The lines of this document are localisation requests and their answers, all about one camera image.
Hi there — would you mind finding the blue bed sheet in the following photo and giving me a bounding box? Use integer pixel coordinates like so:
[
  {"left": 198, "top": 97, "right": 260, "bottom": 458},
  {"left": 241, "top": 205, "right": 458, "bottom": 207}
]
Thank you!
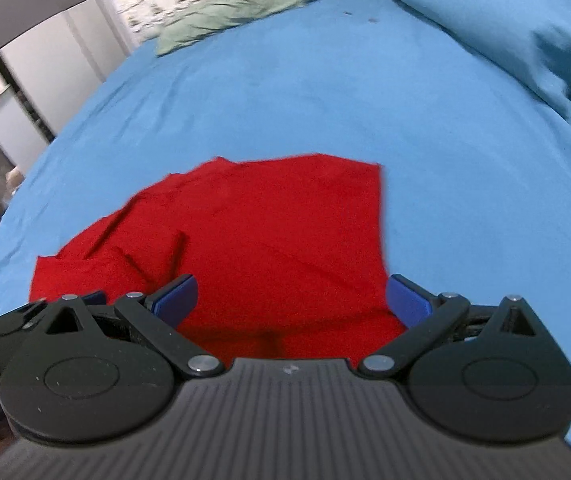
[{"left": 0, "top": 0, "right": 571, "bottom": 471}]

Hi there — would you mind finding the red garment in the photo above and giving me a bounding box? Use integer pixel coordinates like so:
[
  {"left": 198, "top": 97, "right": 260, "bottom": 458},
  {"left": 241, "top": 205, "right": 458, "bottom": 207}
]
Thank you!
[{"left": 30, "top": 154, "right": 409, "bottom": 361}]

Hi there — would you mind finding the blue duvet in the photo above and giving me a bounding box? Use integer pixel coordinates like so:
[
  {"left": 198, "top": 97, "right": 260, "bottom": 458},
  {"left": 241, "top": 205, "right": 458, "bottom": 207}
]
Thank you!
[{"left": 365, "top": 0, "right": 571, "bottom": 128}]

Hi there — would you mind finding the grey and white wardrobe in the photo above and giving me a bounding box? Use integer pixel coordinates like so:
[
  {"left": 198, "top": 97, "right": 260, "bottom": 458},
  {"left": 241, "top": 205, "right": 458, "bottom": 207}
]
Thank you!
[{"left": 0, "top": 0, "right": 132, "bottom": 139}]

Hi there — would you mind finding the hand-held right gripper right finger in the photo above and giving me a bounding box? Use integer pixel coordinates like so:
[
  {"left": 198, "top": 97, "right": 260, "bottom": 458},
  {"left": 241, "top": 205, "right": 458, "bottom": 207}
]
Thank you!
[{"left": 357, "top": 274, "right": 542, "bottom": 380}]

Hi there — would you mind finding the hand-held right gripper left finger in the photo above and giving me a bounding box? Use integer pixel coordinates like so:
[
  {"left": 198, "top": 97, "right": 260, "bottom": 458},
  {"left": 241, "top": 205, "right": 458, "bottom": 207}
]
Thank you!
[{"left": 44, "top": 274, "right": 225, "bottom": 379}]

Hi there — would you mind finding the green pillow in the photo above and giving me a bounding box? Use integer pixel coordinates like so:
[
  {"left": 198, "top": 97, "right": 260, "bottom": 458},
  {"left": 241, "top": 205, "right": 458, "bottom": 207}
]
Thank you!
[{"left": 156, "top": 0, "right": 317, "bottom": 57}]

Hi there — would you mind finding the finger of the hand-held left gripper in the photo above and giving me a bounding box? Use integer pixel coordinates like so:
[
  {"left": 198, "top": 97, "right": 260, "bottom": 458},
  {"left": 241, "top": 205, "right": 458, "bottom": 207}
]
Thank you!
[{"left": 0, "top": 290, "right": 107, "bottom": 338}]

